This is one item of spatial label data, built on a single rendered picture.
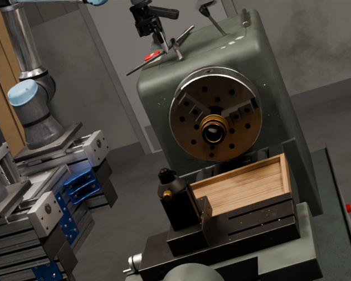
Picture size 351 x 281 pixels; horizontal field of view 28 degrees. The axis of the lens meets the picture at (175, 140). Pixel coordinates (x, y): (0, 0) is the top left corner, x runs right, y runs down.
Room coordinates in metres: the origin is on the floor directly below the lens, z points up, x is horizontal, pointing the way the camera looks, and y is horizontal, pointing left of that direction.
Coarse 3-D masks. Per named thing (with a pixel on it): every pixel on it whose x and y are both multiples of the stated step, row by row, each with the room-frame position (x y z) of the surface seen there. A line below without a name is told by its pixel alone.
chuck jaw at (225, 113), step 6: (246, 102) 2.21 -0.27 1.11; (252, 102) 2.22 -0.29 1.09; (228, 108) 2.24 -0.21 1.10; (234, 108) 2.21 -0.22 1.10; (240, 108) 2.19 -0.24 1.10; (246, 108) 2.19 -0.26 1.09; (252, 108) 2.19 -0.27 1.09; (222, 114) 2.21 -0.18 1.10; (228, 114) 2.18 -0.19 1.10; (234, 114) 2.18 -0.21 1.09; (240, 114) 2.19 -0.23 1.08; (246, 114) 2.19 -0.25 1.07; (228, 120) 2.17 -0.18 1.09; (234, 120) 2.18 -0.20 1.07; (240, 120) 2.18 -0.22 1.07; (228, 126) 2.17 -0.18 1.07
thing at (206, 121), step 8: (208, 120) 2.14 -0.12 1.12; (216, 120) 2.14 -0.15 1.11; (224, 120) 2.16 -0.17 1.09; (200, 128) 2.18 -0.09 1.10; (208, 128) 2.12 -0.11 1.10; (224, 128) 2.12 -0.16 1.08; (208, 136) 2.18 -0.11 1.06; (216, 136) 2.17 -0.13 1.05; (224, 136) 2.11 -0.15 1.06; (216, 144) 2.12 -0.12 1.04
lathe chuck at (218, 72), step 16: (192, 80) 2.26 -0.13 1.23; (208, 80) 2.25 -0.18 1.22; (224, 80) 2.24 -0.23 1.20; (240, 80) 2.24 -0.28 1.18; (176, 96) 2.30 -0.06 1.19; (192, 96) 2.27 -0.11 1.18; (208, 96) 2.25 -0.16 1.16; (224, 96) 2.24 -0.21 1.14; (240, 96) 2.23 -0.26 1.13; (256, 96) 2.25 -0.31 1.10; (176, 112) 2.28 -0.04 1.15; (256, 112) 2.22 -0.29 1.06; (176, 128) 2.29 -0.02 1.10; (192, 128) 2.27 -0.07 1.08; (240, 128) 2.24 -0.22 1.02; (256, 128) 2.23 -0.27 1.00; (192, 144) 2.28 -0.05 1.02; (224, 144) 2.26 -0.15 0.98; (240, 144) 2.24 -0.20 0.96; (224, 160) 2.26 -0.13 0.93
